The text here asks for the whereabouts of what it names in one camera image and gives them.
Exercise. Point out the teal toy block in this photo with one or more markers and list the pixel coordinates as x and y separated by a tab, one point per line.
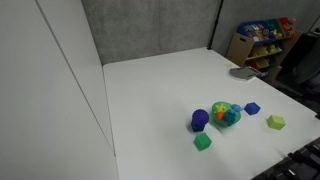
230	117

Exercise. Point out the dark blue toy block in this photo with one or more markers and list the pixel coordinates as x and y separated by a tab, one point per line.
196	127

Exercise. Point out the green plastic bowl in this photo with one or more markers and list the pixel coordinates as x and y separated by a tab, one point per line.
216	122

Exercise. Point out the light blue toy block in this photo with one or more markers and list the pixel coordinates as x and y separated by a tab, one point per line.
236	108

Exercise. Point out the purple bumpy ball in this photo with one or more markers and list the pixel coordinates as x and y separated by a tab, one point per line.
200	116

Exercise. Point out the yellow star toy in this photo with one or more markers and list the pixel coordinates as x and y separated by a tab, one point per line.
220	108

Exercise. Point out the orange toy ball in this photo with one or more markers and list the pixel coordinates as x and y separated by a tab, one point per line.
220	116

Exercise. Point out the grey metal mounting plate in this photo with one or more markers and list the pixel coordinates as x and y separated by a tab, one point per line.
242	73

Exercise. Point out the black corner pole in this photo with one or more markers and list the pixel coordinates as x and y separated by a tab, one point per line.
215	23

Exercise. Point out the wooden toy shelf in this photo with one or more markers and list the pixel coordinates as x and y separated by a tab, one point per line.
238	46

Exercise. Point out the blue cube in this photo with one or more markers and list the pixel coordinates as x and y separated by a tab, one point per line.
252	108

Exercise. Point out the blue toy bin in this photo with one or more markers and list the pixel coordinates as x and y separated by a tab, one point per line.
255	30

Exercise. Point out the lime green cube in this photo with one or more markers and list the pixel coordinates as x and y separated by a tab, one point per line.
276	122

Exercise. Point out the red toy bin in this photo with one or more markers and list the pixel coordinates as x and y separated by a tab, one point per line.
285	23

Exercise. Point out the black chair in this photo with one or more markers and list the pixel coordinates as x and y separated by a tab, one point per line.
300	60

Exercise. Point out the black perforated breadboard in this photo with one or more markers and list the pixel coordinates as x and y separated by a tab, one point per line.
293	165

